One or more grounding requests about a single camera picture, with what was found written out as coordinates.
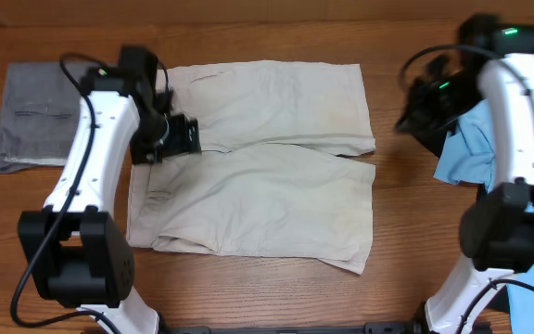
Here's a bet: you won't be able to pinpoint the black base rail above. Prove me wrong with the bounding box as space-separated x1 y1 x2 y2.
158 322 426 334

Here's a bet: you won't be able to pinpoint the beige khaki shorts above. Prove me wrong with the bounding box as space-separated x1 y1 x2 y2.
127 60 375 274

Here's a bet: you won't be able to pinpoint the light blue printed t-shirt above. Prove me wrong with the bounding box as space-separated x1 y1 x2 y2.
434 100 534 334

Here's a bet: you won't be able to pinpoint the black garment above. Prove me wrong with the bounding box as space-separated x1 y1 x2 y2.
416 100 495 199

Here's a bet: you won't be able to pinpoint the folded grey cloth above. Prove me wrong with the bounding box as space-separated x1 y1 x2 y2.
0 62 80 173

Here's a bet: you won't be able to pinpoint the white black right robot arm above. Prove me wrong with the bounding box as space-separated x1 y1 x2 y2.
365 14 534 333

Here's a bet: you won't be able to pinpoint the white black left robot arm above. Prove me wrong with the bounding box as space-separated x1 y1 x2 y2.
9 45 201 333

